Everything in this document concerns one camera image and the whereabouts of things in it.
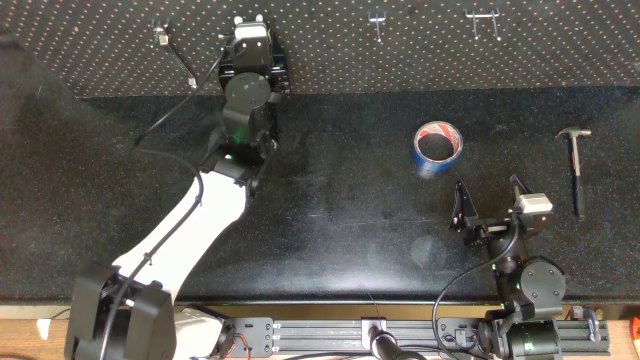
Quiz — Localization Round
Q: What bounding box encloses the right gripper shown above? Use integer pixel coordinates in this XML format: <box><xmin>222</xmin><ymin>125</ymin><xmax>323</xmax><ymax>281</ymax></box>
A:
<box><xmin>448</xmin><ymin>174</ymin><xmax>553</xmax><ymax>247</ymax></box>

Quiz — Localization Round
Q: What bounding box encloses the roll of blue tape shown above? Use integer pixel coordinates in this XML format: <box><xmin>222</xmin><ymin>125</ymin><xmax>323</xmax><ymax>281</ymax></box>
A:
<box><xmin>412</xmin><ymin>120</ymin><xmax>465</xmax><ymax>179</ymax></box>

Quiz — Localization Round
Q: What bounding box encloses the hammer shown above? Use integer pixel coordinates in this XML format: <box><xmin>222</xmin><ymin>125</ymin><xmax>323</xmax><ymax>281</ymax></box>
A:
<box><xmin>555</xmin><ymin>126</ymin><xmax>594</xmax><ymax>221</ymax></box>

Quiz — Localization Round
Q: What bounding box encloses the black pegboard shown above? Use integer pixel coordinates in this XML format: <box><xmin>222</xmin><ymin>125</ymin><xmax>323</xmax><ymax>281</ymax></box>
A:
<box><xmin>0</xmin><ymin>0</ymin><xmax>640</xmax><ymax>99</ymax></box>

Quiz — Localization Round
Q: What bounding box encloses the wrench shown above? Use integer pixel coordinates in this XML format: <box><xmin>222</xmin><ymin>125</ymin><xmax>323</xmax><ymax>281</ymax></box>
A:
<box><xmin>153</xmin><ymin>25</ymin><xmax>199</xmax><ymax>91</ymax></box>

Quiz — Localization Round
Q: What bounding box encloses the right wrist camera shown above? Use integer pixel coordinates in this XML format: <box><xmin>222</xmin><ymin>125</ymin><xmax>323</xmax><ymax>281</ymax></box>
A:
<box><xmin>512</xmin><ymin>192</ymin><xmax>555</xmax><ymax>217</ymax></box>

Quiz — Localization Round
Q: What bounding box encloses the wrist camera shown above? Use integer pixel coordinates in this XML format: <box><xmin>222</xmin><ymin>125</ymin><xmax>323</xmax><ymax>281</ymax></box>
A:
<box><xmin>233</xmin><ymin>21</ymin><xmax>270</xmax><ymax>44</ymax></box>
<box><xmin>512</xmin><ymin>192</ymin><xmax>555</xmax><ymax>217</ymax></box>

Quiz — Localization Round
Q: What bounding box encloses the black cable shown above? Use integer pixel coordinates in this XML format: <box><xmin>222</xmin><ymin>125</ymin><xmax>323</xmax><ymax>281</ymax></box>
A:
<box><xmin>430</xmin><ymin>222</ymin><xmax>522</xmax><ymax>360</ymax></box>
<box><xmin>131</xmin><ymin>49</ymin><xmax>226</xmax><ymax>207</ymax></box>

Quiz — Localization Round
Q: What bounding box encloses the mounting rail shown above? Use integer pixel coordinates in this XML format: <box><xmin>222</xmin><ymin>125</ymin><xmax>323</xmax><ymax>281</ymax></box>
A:
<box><xmin>219</xmin><ymin>304</ymin><xmax>612</xmax><ymax>360</ymax></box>

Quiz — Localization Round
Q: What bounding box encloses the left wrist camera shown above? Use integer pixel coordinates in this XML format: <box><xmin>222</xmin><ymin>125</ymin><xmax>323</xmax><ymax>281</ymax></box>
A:
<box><xmin>233</xmin><ymin>21</ymin><xmax>270</xmax><ymax>44</ymax></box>

